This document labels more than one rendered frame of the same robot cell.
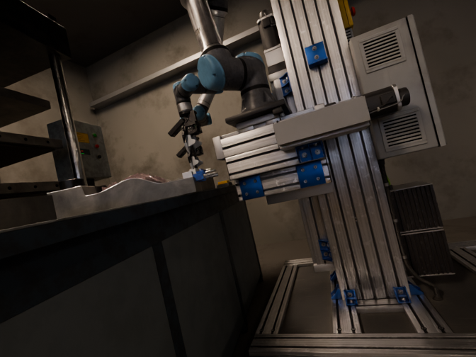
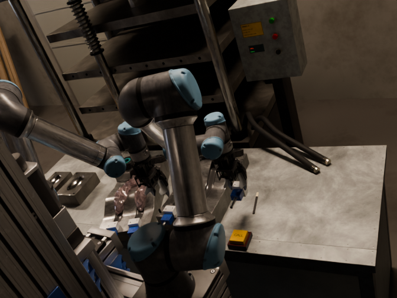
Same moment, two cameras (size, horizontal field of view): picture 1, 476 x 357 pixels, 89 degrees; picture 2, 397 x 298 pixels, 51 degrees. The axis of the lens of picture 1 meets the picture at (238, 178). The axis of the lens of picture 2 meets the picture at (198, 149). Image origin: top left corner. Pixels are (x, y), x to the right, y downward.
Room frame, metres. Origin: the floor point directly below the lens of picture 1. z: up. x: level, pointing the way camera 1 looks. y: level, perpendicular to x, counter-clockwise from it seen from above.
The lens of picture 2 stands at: (1.93, -1.07, 1.98)
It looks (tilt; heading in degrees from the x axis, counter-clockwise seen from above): 30 degrees down; 110
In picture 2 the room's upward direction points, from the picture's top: 20 degrees counter-clockwise
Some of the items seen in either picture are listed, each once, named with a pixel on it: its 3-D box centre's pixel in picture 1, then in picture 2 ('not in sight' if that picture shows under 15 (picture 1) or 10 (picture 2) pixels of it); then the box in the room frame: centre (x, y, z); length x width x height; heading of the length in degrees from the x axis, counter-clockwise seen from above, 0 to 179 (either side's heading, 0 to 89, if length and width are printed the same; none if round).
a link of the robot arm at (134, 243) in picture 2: not in sight; (154, 250); (1.42, -0.31, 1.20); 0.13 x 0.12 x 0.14; 1
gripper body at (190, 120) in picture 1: (190, 124); (146, 170); (1.23, 0.18, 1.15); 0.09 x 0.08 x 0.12; 77
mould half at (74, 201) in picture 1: (136, 192); (134, 195); (0.98, 0.41, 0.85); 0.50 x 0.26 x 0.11; 94
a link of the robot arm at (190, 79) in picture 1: (191, 85); (108, 149); (1.15, 0.12, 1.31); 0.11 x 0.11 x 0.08; 31
